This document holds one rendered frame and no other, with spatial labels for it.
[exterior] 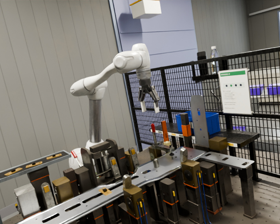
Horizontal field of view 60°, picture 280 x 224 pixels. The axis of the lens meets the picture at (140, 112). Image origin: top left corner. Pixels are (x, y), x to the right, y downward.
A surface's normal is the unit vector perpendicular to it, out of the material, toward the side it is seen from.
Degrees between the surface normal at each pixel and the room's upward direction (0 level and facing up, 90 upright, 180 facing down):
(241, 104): 90
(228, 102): 90
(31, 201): 90
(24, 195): 90
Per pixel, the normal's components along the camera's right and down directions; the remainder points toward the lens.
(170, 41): 0.68, 0.00
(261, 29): -0.71, 0.25
